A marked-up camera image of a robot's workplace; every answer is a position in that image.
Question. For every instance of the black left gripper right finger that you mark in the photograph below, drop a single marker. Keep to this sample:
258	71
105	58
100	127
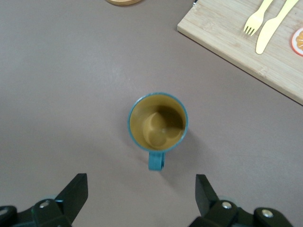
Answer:
208	203

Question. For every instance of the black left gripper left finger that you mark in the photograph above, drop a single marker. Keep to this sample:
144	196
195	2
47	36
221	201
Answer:
68	203

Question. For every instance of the wooden mug rack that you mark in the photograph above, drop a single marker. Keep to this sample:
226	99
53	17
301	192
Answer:
125	2

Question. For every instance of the orange slice toy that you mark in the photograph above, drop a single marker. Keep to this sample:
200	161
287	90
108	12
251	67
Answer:
298	41

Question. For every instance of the bamboo cutting board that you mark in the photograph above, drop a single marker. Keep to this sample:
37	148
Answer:
225	35

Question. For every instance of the yellow plastic fork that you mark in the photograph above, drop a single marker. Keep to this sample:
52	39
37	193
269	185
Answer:
255	20

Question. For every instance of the yellow plastic knife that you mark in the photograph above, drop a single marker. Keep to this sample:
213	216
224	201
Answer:
267	30

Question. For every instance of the teal mug with yellow inside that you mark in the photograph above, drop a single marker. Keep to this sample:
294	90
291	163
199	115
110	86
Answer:
156	125

